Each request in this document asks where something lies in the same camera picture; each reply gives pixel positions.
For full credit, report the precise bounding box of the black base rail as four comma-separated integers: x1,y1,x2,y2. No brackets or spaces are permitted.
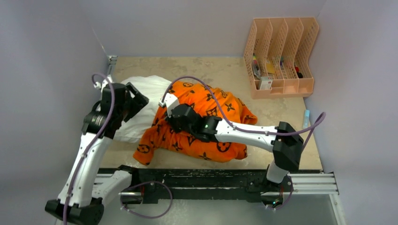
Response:
98,165,321,208

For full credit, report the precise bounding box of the pink mesh file organizer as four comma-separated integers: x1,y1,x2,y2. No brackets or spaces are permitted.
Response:
244,17,320,99

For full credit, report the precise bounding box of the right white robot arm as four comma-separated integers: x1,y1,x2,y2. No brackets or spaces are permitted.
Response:
166,104,304,191

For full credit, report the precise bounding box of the small white red box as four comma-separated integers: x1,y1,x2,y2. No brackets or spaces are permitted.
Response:
258,76,273,90

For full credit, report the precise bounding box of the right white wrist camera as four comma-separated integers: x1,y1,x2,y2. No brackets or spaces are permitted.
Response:
158,93,180,117

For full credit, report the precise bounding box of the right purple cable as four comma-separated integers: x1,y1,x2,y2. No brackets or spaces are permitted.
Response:
160,75,327,212

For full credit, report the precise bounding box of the light blue small tube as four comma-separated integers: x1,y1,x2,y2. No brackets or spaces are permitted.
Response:
302,109,310,129

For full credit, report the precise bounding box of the aluminium frame rail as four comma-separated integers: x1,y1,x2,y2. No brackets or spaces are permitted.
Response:
56,55,346,225

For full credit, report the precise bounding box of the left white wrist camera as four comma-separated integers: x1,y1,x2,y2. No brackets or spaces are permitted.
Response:
92,76,113,92

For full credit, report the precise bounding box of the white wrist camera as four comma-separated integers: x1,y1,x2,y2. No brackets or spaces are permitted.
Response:
158,93,180,117
92,76,113,92

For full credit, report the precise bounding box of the orange patterned pillowcase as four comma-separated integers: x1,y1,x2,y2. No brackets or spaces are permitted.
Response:
133,81,258,165

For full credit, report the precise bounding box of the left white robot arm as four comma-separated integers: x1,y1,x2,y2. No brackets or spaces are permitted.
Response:
45,82,149,225

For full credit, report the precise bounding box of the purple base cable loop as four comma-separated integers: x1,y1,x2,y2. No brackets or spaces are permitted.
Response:
120,181,174,220

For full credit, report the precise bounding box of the white pillow insert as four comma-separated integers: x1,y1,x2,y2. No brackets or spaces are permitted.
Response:
114,75,171,143

